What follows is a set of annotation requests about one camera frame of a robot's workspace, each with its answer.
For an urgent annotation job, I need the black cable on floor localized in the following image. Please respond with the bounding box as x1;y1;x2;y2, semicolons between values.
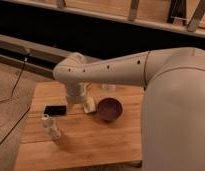
0;53;32;149

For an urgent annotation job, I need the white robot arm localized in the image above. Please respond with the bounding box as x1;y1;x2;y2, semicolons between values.
53;47;205;171

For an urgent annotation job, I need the dark ceramic bowl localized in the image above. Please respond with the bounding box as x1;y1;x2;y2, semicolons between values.
97;98;123;122

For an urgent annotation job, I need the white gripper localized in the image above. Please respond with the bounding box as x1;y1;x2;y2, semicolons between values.
65;83;87;104

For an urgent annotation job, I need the white sponge block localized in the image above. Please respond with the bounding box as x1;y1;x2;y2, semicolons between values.
83;97;96;114

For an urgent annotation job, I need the black rectangular phone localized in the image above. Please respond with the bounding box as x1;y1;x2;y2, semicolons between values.
44;105;67;116

